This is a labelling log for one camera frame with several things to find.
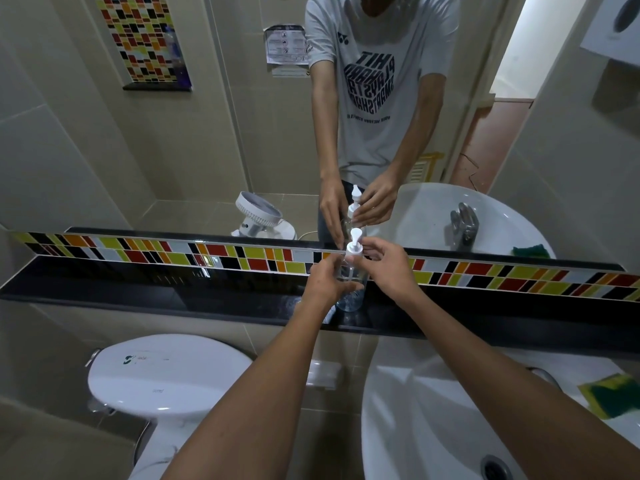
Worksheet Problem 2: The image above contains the person's right hand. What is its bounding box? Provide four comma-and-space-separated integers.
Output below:
359, 237, 427, 306

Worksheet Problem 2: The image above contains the person's left hand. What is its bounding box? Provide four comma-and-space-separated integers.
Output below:
299, 254, 364, 315

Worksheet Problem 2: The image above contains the clear pump bottle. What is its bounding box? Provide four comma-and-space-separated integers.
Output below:
336, 228, 370, 313

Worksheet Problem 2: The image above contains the person's right forearm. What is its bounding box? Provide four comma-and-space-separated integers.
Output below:
395, 287, 640, 480

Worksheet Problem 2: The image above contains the person's left forearm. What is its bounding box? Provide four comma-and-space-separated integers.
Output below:
161, 297, 352, 480

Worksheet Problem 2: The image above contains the white ceramic sink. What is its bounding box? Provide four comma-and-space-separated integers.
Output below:
361, 337, 640, 480

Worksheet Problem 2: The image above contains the black stone shelf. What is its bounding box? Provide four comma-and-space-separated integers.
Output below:
0, 255, 640, 353

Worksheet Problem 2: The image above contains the white toilet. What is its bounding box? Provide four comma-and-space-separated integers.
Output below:
87, 334, 254, 480

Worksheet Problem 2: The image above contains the chrome sink faucet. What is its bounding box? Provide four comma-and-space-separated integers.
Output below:
525, 366, 564, 393

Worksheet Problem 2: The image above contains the metal sink drain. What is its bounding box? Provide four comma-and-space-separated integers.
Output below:
480, 455, 513, 480

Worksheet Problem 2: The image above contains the yellow green sponge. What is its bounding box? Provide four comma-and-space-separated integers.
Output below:
578, 373, 640, 421

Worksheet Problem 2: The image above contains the white wall box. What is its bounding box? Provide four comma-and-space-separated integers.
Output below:
306, 360, 344, 392

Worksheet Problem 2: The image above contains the wall mirror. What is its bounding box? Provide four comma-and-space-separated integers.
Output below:
0, 0, 640, 273

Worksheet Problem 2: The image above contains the chrome bidet hose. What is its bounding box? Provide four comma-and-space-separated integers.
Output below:
87, 397, 152, 465

